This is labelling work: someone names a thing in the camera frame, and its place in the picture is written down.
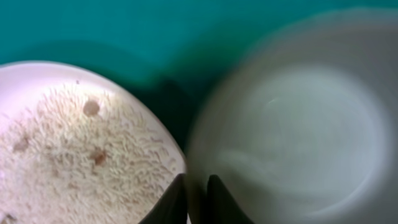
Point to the white paper cup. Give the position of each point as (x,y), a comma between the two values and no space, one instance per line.
(303,143)

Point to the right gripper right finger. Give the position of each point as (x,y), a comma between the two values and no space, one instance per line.
(221,207)

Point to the large white dirty plate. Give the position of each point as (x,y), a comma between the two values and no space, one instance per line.
(76,148)

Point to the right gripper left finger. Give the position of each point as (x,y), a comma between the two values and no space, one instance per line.
(172,206)

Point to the teal serving tray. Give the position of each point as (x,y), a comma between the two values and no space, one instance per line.
(168,53)

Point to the grey metal bowl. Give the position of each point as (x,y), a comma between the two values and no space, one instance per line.
(359,42)

